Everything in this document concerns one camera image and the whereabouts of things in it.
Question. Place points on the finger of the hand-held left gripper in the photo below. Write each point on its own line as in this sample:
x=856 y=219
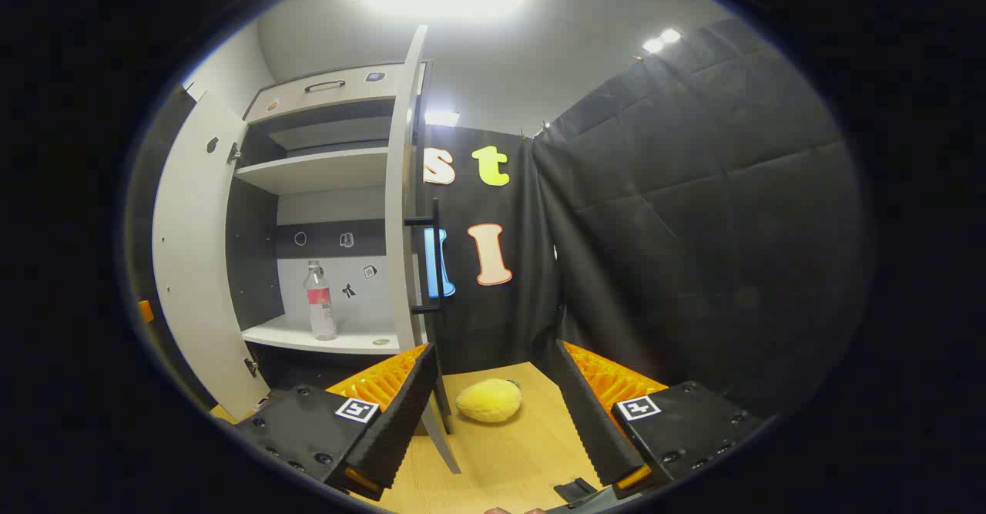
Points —
x=146 y=310

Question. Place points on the small ceiling light panel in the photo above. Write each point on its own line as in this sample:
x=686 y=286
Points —
x=441 y=118
x=662 y=40

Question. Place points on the white cabinet door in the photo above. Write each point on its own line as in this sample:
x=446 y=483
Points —
x=192 y=267
x=397 y=229

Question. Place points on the black backdrop cloth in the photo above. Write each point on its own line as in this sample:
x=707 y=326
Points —
x=693 y=229

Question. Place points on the white cabinet drawer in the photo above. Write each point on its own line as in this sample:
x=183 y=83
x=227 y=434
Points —
x=339 y=98

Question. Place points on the yellow plush toy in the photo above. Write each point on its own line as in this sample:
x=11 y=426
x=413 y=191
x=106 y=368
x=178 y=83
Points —
x=489 y=400

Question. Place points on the clear plastic bottle pink label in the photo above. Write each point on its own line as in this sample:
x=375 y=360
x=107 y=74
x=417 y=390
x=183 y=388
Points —
x=322 y=314

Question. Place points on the white and grey cabinet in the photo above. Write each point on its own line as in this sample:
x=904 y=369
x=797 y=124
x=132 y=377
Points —
x=323 y=171

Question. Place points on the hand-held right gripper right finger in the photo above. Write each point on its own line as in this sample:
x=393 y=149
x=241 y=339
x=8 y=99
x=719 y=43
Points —
x=593 y=421

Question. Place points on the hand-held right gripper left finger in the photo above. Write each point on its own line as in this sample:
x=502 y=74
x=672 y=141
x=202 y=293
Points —
x=400 y=421

